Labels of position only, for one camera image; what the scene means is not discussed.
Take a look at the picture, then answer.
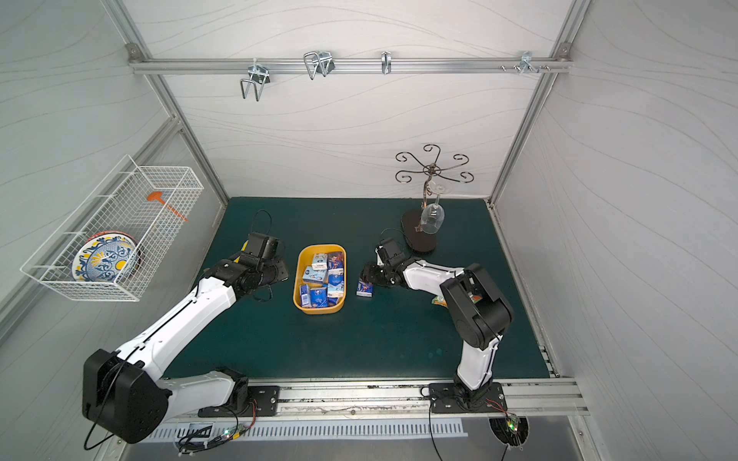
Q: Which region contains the purple anime tissue pack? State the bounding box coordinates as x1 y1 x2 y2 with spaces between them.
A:
357 279 374 298

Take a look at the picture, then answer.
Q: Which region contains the yellow plastic storage box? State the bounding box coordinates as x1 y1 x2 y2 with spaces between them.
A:
293 244 348 315

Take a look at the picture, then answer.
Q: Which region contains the dark purple tissue pack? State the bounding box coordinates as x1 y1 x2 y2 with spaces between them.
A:
327 252 345 275

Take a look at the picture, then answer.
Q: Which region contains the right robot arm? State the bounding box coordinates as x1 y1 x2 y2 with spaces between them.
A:
361 259 514 392

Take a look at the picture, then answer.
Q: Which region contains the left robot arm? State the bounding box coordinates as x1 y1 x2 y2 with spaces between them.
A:
82 254 288 444

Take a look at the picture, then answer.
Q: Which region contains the light blue anime tissue pack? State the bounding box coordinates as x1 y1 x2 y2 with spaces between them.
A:
302 266 328 284

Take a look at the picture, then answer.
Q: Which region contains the black metal glass stand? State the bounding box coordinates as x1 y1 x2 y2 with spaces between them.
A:
394 143 475 255

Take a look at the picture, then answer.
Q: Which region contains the blue Tempo tissue pack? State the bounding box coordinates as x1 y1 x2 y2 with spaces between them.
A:
309 286 329 308

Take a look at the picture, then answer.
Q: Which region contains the clear wine glass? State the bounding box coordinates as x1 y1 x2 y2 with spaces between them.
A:
419 196 445 234

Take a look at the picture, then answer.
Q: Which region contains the green table mat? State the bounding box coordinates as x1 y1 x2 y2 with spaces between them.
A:
163 197 551 381

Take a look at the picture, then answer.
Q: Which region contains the green snack bag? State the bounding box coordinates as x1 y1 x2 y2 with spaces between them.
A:
432 293 482 307

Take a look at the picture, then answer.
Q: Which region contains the orange plastic spoon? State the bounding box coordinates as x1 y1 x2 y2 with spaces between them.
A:
147 191 188 222

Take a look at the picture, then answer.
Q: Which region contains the blue yellow patterned plate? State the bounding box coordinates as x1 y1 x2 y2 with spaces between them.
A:
71 232 140 282

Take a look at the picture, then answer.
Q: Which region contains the metal double hook left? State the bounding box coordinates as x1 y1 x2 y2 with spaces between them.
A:
240 61 271 102

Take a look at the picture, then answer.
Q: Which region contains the metal double hook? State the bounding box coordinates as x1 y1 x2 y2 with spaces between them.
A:
240 61 271 102
303 51 336 80

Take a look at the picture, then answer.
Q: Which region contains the small metal hook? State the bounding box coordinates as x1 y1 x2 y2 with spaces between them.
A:
381 51 392 75

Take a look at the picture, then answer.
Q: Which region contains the metal double hook middle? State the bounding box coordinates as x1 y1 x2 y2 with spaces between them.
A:
303 51 336 80

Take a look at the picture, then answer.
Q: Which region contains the metal hook right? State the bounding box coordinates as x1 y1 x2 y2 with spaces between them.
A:
500 52 551 75

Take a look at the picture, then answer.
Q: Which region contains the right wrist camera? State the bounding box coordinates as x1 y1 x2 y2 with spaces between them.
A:
376 238 407 267

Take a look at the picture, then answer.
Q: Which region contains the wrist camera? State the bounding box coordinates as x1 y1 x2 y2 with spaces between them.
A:
243 232 281 260
376 238 407 267

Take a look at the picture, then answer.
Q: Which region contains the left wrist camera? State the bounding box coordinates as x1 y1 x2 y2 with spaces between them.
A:
243 232 281 260

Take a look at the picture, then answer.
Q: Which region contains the white wire basket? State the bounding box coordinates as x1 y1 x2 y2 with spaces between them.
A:
20 156 204 302

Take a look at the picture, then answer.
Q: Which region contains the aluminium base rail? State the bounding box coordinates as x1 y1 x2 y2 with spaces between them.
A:
137 376 590 425

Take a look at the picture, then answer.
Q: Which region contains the aluminium top rail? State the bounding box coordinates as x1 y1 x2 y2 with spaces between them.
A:
129 55 574 76

